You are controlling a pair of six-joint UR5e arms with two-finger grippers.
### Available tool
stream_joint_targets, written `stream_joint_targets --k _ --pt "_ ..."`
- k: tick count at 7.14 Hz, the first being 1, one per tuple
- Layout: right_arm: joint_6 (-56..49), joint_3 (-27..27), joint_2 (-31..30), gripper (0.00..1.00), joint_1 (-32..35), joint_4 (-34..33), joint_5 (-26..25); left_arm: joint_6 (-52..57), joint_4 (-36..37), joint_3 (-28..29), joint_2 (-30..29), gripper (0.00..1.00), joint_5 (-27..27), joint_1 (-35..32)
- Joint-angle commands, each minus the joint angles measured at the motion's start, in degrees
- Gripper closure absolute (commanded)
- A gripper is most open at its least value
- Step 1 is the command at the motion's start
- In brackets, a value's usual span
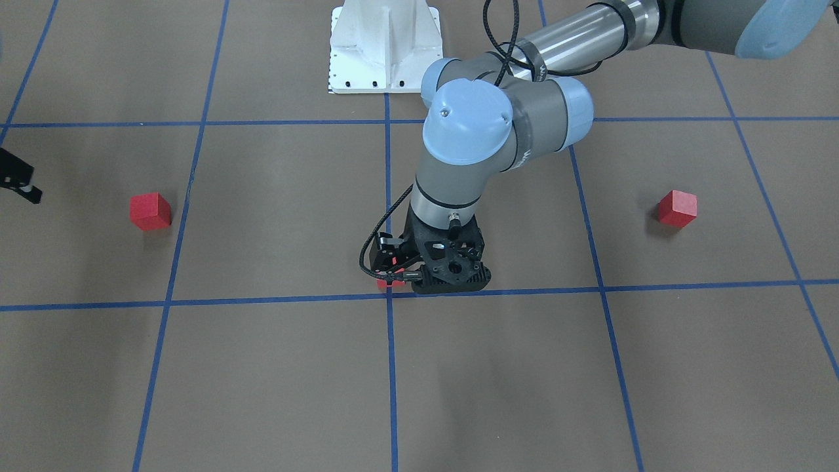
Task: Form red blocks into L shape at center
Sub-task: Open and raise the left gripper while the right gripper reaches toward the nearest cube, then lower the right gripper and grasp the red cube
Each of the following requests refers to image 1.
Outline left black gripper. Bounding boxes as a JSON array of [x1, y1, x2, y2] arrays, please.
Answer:
[[371, 211, 484, 282]]

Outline red block placed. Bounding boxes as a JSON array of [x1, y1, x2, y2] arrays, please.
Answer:
[[376, 280, 406, 292], [129, 192, 172, 232]]

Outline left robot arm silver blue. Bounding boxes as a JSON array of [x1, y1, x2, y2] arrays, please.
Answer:
[[359, 1, 837, 294]]

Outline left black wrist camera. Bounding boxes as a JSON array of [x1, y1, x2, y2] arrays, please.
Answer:
[[411, 261, 492, 294]]

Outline white central pedestal column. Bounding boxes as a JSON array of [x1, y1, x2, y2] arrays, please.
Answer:
[[328, 1, 443, 94]]

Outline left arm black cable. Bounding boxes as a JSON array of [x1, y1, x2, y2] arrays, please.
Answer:
[[359, 0, 604, 283]]

